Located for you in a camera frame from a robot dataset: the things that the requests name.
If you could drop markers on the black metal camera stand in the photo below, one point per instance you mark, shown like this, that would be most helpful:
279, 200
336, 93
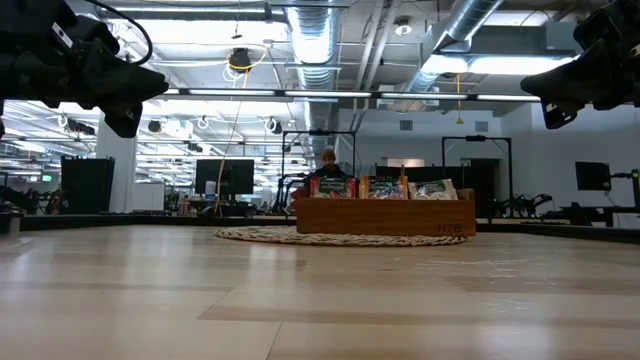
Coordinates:
475, 138
320, 132

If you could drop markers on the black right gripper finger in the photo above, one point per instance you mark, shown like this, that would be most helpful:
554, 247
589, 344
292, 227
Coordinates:
570, 92
575, 70

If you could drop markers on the packets standing in box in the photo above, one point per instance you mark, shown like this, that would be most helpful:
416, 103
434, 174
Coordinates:
435, 174

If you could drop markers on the person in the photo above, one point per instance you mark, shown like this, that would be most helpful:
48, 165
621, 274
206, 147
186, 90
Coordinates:
328, 165

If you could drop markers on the black ceiling spotlight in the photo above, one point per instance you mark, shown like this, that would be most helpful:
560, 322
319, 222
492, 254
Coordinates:
240, 59

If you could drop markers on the wooden three-compartment box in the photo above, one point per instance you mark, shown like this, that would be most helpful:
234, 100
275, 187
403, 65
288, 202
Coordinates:
385, 217

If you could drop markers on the long ceiling light strip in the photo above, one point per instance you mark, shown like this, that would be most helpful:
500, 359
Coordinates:
325, 94

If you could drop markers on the tall black panel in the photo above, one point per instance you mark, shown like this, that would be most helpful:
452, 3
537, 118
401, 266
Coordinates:
87, 185

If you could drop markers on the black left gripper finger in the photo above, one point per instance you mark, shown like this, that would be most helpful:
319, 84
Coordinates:
125, 70
125, 95

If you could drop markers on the red strawberry tea sachet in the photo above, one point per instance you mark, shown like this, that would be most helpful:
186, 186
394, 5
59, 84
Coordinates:
332, 188

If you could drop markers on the silver ventilation duct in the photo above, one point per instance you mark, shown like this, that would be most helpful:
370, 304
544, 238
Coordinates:
465, 20
312, 35

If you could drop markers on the round woven straw placemat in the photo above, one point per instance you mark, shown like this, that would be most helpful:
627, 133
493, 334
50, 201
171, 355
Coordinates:
260, 235

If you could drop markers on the black computer monitor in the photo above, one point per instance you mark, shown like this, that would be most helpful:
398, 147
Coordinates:
225, 177
592, 175

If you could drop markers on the black desk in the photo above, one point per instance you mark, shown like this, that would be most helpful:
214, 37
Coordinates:
600, 210

